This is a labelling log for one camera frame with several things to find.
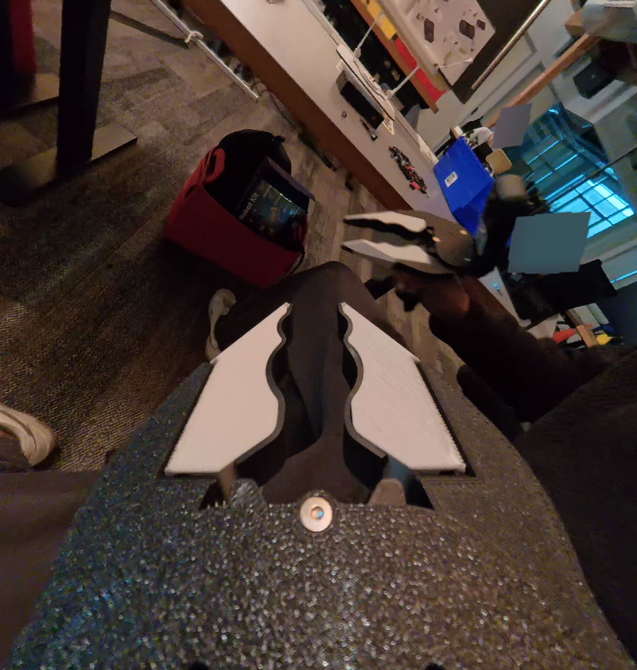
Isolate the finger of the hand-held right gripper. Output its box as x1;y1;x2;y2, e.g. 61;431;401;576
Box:
342;210;429;234
341;238;451;274

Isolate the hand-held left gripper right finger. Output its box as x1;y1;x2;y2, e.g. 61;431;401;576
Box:
338;301;468;476

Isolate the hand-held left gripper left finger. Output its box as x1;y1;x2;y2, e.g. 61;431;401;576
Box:
163;303;293;479

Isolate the pile of small plastic pins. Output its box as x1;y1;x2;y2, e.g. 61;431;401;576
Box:
389;146;430;195

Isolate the person's right forearm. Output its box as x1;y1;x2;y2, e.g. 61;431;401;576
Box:
428;277;628;425

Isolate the person's right hand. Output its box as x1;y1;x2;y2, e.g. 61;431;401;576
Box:
392;264;472;316

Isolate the blue storage bin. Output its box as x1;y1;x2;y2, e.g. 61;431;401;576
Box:
432;137;495;236

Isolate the white sneaker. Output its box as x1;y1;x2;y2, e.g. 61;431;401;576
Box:
206;289;238;362
0;387;55;468

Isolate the dark printed kit box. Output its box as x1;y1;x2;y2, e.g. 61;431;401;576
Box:
234;157;311;247

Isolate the black perforated plastic block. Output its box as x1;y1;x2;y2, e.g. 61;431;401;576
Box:
339;73;386;118

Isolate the red storage bin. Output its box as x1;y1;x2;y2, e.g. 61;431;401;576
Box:
394;39;447;108

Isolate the red fabric bag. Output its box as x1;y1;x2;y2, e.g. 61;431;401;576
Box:
164;130;316;290

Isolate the black desk leg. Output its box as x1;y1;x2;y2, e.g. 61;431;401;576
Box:
0;0;138;205

